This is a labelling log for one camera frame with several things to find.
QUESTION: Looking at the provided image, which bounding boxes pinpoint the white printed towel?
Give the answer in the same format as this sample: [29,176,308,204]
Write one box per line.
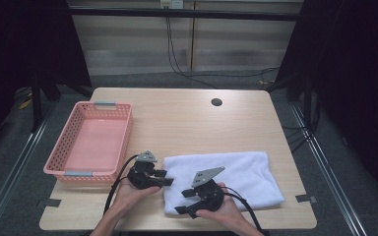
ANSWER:
[161,150,286,216]

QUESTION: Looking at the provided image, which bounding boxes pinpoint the person's right hand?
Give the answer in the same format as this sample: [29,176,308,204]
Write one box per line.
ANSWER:
[195,182,244,228]

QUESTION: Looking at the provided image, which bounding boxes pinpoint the black horizontal bar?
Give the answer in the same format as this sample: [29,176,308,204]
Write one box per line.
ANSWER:
[68,7,304,23]

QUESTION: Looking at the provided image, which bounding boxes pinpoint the black floor cables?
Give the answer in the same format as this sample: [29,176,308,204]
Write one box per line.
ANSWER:
[281,91,322,155]

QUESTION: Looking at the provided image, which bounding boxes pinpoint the black metal stand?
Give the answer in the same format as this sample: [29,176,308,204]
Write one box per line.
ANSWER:
[302,73,313,127]
[30,73,44,134]

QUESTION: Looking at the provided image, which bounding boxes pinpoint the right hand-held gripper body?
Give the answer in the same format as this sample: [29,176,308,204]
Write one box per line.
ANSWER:
[186,166,226,213]

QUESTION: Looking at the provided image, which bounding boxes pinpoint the pink plastic basket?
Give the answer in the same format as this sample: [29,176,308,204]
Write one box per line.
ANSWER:
[42,100,134,183]

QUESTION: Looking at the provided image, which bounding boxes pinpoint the white wall socket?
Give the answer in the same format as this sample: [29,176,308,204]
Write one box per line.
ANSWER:
[159,0,185,10]

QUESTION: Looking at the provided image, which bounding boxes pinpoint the black tape piece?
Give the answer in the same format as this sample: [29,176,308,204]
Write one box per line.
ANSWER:
[35,198,62,209]
[294,194,319,205]

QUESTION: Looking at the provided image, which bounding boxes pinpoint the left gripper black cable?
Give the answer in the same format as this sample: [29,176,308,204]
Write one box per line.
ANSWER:
[102,153,141,216]

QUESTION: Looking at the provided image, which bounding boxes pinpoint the black wall cable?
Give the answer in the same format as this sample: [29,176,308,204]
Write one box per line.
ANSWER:
[165,16,281,89]

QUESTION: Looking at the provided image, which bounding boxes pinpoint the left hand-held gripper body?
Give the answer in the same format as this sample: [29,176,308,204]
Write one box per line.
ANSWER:
[126,149,165,191]

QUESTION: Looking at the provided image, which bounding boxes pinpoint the black curtain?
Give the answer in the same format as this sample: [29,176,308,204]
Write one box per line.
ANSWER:
[274,0,378,201]
[0,0,93,158]

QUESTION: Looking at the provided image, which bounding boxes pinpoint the metal floor rail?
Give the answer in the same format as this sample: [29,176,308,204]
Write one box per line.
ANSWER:
[0,101,59,236]
[289,102,369,236]

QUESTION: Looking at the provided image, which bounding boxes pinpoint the person's left hand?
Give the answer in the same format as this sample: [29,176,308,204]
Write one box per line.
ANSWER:
[112,178,162,218]

